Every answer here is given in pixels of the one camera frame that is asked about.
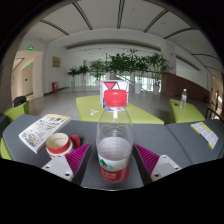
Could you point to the group of potted green plants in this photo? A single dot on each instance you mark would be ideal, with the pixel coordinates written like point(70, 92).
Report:
point(123, 65)

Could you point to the red fire extinguisher box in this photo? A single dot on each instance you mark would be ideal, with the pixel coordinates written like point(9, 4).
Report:
point(54, 87)

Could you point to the small clear plastic bottle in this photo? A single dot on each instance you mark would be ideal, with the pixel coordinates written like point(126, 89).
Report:
point(183, 100)

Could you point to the clear water bottle red cap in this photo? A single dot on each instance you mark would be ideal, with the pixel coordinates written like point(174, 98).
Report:
point(114, 146)

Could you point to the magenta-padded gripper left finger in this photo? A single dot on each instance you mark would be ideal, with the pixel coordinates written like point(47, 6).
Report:
point(71, 160)

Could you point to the green exit sign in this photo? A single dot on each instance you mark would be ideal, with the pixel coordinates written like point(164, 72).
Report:
point(30, 48)

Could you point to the black bag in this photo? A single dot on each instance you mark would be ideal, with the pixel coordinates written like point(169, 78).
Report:
point(19, 101)

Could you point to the large lime green table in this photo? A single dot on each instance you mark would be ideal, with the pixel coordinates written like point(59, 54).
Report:
point(146, 115)

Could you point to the red mug white flowers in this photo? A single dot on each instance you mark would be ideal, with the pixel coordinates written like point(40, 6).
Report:
point(58, 145)

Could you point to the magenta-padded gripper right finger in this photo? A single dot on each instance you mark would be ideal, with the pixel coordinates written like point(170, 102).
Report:
point(156, 163)

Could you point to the white box red blue triangles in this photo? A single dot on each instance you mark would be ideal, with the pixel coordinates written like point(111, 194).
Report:
point(113, 84)

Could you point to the colourful printed magazine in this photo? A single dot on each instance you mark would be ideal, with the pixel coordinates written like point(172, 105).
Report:
point(41, 130)

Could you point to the gold framed wall picture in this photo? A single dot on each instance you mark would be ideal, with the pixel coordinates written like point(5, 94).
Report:
point(57, 62)

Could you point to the small lime green table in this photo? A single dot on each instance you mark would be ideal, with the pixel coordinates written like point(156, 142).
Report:
point(185, 115)

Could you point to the dark grey seat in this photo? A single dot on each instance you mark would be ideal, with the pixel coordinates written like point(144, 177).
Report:
point(3, 123)

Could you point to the lime green chair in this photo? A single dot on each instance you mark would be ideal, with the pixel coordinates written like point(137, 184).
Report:
point(16, 112)

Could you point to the yellow white booklet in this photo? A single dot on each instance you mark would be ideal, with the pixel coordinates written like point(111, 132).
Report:
point(206, 133)

